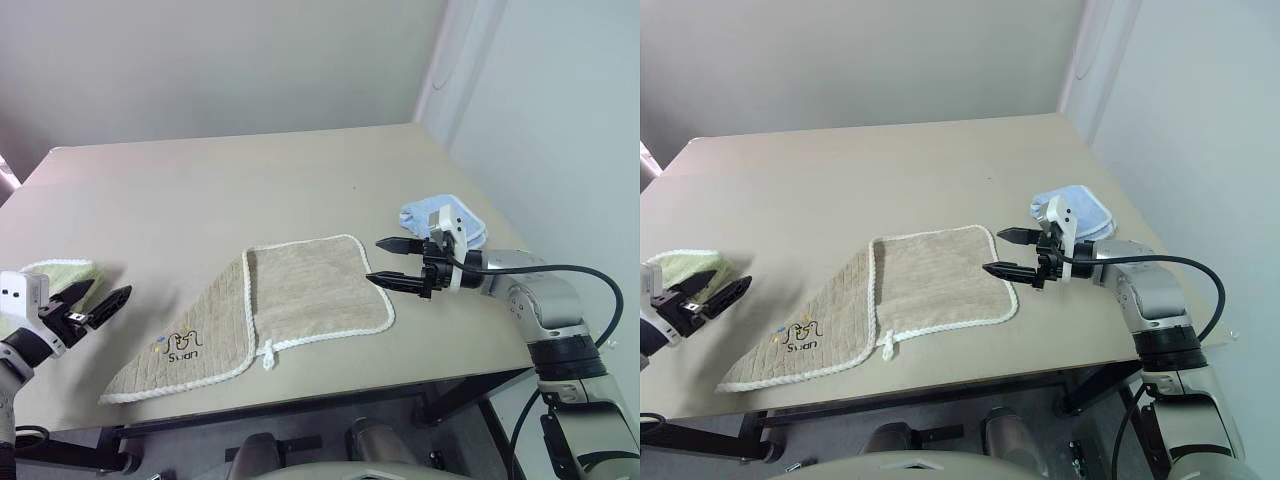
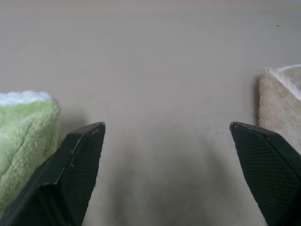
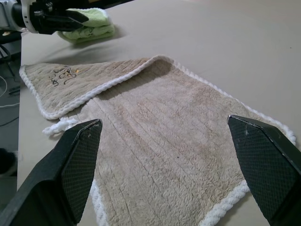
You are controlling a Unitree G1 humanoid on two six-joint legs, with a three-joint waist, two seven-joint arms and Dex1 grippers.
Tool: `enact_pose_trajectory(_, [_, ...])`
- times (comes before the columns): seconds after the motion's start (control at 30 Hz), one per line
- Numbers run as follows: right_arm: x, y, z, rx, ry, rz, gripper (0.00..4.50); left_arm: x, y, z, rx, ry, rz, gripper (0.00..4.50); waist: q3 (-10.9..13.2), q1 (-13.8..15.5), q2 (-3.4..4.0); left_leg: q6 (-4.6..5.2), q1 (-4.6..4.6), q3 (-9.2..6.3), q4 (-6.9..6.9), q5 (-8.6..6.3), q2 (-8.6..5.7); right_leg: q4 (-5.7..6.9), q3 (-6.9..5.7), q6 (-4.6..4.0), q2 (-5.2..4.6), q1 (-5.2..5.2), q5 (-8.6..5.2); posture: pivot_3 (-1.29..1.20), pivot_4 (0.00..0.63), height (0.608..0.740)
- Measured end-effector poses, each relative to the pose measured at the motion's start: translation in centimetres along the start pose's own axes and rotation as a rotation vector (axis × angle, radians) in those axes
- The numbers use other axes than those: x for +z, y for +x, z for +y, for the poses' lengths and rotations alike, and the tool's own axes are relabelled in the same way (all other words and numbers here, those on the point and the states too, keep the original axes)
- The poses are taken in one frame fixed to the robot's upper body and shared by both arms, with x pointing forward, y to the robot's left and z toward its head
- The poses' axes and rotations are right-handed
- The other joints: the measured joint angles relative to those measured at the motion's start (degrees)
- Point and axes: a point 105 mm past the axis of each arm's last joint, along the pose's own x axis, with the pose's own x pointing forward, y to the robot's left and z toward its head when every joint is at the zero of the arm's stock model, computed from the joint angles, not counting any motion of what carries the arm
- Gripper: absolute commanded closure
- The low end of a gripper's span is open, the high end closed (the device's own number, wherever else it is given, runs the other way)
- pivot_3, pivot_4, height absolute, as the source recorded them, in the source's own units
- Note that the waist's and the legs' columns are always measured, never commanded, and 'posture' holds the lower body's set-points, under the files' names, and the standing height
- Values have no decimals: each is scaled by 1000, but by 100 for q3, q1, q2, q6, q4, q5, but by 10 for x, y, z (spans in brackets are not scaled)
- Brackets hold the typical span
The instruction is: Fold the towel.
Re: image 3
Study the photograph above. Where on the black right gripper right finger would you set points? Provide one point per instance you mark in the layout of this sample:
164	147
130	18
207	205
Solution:
270	169

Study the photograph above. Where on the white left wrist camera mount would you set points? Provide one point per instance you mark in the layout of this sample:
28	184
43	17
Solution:
27	22

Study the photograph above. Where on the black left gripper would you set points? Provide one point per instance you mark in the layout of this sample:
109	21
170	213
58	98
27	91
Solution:
42	23

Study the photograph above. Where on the folded light green towel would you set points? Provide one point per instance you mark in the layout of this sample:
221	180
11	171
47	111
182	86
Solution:
98	26

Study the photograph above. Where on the black and white shoe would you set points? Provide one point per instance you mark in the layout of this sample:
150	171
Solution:
7	162

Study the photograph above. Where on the beige towel with white trim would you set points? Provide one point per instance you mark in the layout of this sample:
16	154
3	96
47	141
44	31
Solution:
164	146

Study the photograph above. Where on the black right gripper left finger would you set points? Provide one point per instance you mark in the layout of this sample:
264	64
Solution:
47	179

